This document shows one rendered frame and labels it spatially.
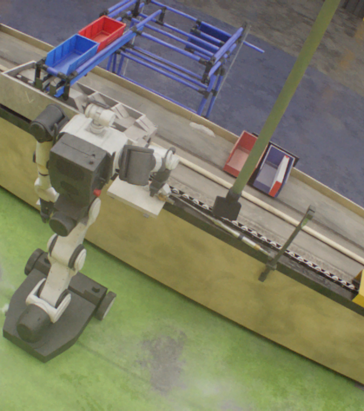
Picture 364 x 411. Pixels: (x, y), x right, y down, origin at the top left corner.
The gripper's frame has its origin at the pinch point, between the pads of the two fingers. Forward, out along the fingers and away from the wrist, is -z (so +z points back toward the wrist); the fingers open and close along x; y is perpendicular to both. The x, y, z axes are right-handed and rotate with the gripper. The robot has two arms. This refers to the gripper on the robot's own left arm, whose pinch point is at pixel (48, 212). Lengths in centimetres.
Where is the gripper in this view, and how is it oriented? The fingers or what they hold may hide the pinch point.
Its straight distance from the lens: 262.1
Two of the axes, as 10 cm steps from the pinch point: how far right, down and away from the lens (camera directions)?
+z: 1.8, -4.9, -8.5
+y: -9.0, -4.3, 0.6
